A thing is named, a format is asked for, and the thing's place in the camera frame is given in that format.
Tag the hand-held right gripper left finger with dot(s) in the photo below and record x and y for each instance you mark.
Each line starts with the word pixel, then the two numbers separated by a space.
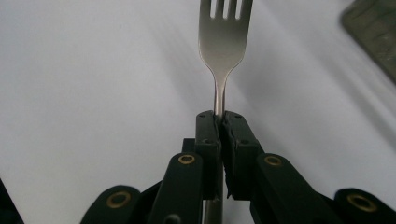
pixel 210 155

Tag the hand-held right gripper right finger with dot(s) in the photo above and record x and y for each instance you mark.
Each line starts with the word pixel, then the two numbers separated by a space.
pixel 239 161

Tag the clear brown plastic basket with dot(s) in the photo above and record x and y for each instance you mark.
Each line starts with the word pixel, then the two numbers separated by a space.
pixel 376 31

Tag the silver fork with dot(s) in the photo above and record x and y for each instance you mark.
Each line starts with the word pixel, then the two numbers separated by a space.
pixel 222 56

